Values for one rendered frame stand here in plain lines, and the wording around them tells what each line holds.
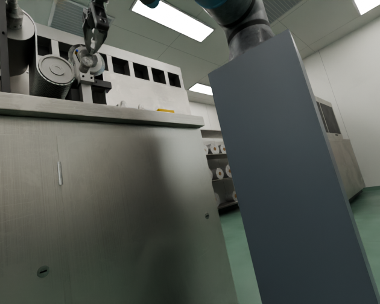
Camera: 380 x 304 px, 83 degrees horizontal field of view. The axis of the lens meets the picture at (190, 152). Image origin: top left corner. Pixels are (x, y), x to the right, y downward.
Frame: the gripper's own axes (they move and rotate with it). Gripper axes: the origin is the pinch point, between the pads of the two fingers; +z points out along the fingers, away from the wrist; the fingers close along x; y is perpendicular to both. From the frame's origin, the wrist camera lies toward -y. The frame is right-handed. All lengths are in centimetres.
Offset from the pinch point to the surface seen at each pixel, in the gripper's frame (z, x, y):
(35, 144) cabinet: 14, 25, -51
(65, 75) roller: 10.6, 10.1, -5.8
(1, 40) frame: 0.9, 29.2, -15.6
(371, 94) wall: -55, -449, -5
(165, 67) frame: 7, -72, 50
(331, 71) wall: -67, -449, 75
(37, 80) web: 15.4, 18.6, -3.5
